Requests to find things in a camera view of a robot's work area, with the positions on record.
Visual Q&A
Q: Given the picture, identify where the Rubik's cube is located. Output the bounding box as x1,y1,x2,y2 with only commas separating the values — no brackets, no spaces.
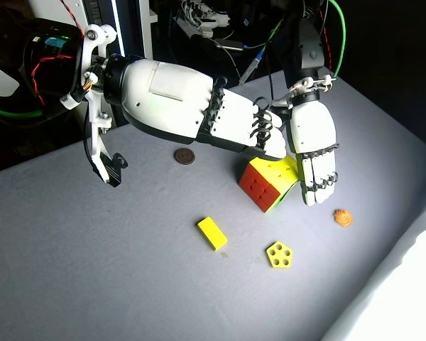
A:
238,154,301,214

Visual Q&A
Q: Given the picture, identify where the spare white robot hand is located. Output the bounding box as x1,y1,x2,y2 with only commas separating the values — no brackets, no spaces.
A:
180,0,231,39

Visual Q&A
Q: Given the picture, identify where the brown round cookie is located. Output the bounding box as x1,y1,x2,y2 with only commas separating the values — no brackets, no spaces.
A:
174,148,196,166

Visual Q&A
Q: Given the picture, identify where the flat black device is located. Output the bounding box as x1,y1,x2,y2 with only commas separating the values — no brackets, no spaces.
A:
195,33,245,53

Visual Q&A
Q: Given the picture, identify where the yellow rectangular block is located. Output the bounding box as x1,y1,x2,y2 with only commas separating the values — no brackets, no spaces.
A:
196,216,229,251

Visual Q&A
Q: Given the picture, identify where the grey table cloth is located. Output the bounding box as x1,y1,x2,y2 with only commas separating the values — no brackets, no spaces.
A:
0,72,426,341

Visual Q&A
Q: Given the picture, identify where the yellow pentagon block with holes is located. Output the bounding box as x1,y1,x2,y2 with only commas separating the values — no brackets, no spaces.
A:
265,241,294,269

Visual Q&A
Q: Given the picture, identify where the orange swirl toy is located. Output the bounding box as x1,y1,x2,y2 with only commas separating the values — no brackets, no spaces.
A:
332,208,354,228

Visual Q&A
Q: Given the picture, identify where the white post with blue strip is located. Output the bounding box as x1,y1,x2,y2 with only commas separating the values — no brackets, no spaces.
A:
109,0,159,60

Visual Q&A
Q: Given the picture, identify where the green cable with white plug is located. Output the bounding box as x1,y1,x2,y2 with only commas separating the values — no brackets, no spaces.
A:
238,19,284,85

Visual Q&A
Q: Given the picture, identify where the thick green cable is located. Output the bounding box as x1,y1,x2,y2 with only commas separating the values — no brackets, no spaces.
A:
0,100,44,121
327,0,347,78

